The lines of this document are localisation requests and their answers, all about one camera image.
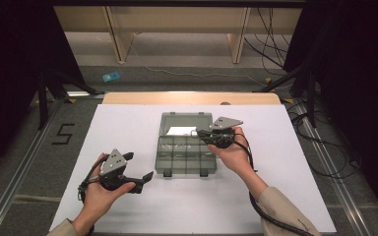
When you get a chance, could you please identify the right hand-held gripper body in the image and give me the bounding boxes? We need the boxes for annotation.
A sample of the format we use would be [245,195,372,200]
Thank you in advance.
[206,116,244,150]

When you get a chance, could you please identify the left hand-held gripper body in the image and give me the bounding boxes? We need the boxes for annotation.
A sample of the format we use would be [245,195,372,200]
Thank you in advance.
[97,148,144,195]

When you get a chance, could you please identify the grey translucent compartment box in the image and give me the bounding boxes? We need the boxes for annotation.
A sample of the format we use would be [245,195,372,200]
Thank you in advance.
[155,111,219,178]

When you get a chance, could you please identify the person's right hand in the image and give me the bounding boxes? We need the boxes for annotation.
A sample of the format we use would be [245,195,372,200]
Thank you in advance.
[207,127,255,180]

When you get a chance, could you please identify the person's left hand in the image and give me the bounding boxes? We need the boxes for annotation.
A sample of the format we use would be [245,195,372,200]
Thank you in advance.
[73,151,137,228]

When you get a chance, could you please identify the white table sheet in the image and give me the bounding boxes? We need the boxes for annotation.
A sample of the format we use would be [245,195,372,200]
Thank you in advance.
[48,103,338,234]

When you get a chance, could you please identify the blue card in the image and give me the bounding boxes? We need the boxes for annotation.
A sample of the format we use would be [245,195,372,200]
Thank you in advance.
[101,71,122,83]

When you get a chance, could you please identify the black metal stand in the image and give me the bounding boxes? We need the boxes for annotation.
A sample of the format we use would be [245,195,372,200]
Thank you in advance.
[35,65,106,131]
[254,63,319,128]

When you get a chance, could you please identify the wooden shelf unit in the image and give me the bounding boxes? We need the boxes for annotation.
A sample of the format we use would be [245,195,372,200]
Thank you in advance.
[53,5,303,65]

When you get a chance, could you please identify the dark curtain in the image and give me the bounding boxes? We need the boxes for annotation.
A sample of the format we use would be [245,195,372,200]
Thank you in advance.
[0,0,87,185]
[283,0,378,227]

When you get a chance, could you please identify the left hand-held gripper cable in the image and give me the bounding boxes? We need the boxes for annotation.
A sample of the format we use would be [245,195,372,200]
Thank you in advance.
[77,156,110,236]

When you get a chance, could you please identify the hand-held gripper cable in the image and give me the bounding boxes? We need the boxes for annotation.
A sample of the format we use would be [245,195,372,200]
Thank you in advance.
[77,156,110,236]
[232,132,313,236]

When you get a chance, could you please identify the white floor cable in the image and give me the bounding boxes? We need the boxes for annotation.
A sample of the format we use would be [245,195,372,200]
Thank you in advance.
[127,31,291,91]

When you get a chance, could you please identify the silver floor bracket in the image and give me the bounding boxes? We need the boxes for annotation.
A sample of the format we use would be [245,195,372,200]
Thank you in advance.
[66,90,92,98]

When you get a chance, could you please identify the right hand-held gripper cable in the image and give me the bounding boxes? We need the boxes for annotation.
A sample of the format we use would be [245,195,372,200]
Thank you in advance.
[232,132,313,236]

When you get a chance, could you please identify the hanging black cables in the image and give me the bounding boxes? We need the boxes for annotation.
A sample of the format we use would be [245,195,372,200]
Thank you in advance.
[244,8,291,71]

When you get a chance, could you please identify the aluminium floor rail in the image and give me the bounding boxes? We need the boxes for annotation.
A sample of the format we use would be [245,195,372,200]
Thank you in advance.
[0,97,67,236]
[294,101,372,236]

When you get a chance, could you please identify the black floor cables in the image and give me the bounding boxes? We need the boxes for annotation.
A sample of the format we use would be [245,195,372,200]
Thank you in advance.
[286,97,362,180]

